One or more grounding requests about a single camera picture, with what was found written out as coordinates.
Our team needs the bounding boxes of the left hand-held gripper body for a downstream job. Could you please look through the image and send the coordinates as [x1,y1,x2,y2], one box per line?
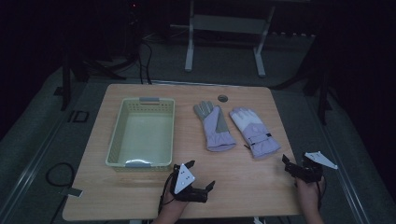
[169,162,209,203]

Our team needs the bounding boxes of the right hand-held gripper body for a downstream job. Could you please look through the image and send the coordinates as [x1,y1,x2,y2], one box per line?
[290,150,339,184]

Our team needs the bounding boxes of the lilac and white glove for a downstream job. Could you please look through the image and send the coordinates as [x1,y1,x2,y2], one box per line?
[229,106,282,160]

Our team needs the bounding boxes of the lilac glove with grey palm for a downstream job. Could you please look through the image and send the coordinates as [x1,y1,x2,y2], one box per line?
[192,100,237,153]

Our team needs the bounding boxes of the pale green plastic basket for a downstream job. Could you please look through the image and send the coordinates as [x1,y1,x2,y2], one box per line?
[105,96,177,173]

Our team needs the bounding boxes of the person's right hand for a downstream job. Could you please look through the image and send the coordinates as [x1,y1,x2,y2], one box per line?
[294,175,327,217]

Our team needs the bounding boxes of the person's left hand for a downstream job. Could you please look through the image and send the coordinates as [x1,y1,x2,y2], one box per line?
[159,187,191,219]

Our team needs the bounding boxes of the black floor stand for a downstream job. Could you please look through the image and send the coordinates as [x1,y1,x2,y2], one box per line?
[270,31,334,126]

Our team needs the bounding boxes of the grey tape strip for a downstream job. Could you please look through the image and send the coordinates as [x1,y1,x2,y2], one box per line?
[59,186,85,199]

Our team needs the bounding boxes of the black tripod stand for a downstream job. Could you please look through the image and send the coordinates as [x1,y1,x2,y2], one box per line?
[60,0,151,112]

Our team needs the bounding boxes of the white metal stand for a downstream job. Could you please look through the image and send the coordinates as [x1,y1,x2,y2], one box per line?
[169,0,276,78]

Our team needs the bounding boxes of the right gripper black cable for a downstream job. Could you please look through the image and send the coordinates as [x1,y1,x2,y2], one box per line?
[315,175,327,210]

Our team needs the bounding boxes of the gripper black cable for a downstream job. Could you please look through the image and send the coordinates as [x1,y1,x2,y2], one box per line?
[157,172,176,217]
[315,175,327,210]

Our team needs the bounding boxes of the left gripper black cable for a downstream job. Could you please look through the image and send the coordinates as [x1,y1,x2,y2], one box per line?
[157,172,176,217]

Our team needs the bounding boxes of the black hanging cables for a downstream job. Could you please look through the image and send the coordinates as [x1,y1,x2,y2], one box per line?
[135,38,154,86]

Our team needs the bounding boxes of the black rectangular frame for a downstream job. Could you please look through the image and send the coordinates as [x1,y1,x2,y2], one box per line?
[67,109,91,123]

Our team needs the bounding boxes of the black floor cable loop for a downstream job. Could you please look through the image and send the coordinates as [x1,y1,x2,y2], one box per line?
[45,161,77,224]

